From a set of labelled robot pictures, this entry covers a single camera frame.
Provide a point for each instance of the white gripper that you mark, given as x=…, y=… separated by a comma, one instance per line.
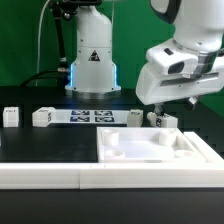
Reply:
x=154, y=88

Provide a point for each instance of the white square tabletop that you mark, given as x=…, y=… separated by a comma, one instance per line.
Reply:
x=145, y=145

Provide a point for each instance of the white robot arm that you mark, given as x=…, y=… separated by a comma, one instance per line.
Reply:
x=199, y=25

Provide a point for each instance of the white U-shaped fence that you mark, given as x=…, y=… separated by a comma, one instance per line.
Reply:
x=181, y=174

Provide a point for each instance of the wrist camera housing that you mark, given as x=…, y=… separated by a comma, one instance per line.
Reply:
x=170, y=57

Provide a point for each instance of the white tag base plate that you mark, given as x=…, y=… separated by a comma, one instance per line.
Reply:
x=75, y=116

